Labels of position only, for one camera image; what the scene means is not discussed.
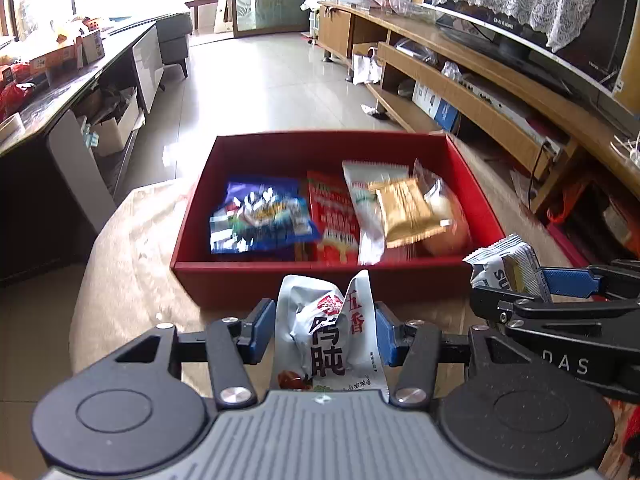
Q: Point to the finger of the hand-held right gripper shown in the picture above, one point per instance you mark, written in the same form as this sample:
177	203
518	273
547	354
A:
500	305
570	284

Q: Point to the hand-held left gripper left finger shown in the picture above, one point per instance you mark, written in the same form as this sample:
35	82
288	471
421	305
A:
261	332

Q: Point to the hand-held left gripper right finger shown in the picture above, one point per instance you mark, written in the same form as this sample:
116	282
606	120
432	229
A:
387	335

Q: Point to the white wafer packet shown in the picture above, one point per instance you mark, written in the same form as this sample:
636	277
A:
500	265

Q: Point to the red cardboard box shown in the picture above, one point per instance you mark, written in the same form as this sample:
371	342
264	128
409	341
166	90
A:
225	282

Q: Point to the white packet with red print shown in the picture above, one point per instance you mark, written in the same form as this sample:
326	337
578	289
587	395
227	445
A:
325	340

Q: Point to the bun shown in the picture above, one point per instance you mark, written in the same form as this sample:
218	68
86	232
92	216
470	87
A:
445	235

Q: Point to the blue patterned candy packet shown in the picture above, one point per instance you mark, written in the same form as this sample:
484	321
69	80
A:
260	225

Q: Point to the golden biscuit packet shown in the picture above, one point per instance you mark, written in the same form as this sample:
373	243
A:
407	210

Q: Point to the red green snack packet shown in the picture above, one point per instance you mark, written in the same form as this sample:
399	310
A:
332	215

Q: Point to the white grey snack packet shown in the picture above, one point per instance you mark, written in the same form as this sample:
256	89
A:
362	205

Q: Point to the small orange plastic bag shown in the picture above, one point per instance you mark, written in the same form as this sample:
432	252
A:
565	205

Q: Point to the white set-top box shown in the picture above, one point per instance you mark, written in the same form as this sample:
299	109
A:
492	95

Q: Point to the blue white box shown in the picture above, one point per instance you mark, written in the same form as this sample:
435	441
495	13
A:
435	105

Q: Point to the black television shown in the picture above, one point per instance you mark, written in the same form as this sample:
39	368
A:
590	45

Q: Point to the open cardboard box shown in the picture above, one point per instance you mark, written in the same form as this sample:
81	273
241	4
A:
115	127

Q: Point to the dark long side table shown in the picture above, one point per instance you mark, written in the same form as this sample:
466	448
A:
40	185

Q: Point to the white paper bag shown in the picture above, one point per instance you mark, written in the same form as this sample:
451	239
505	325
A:
367	69

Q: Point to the grey sofa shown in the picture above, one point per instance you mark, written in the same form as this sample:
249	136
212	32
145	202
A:
175	40

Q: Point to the red plastic bags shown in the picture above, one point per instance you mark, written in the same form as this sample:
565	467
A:
15	100

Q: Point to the cardboard boxes on side table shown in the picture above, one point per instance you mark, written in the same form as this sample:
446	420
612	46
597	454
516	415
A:
70	52

